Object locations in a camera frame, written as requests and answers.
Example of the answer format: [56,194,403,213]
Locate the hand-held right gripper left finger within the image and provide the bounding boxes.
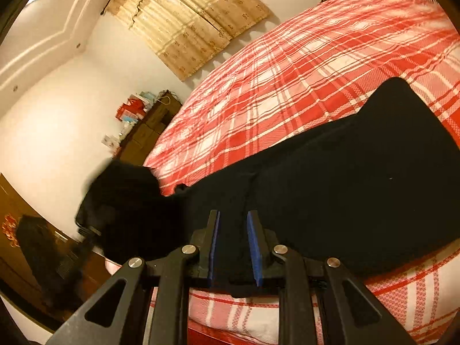
[45,209,221,345]

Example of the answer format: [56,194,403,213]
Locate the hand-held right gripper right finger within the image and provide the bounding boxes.
[247,209,417,345]

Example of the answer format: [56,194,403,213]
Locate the black pants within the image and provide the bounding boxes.
[75,77,460,295]

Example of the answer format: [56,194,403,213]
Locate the brown wooden wardrobe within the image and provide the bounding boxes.
[0,174,112,327]

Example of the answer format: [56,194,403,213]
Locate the brown wooden desk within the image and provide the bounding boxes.
[111,91,183,166]

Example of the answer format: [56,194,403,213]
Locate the red plaid blanket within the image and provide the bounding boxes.
[144,0,460,345]

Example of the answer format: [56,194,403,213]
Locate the beige patterned window curtain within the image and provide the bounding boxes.
[102,0,272,81]

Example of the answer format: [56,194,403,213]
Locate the red bed frame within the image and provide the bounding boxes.
[187,318,284,345]

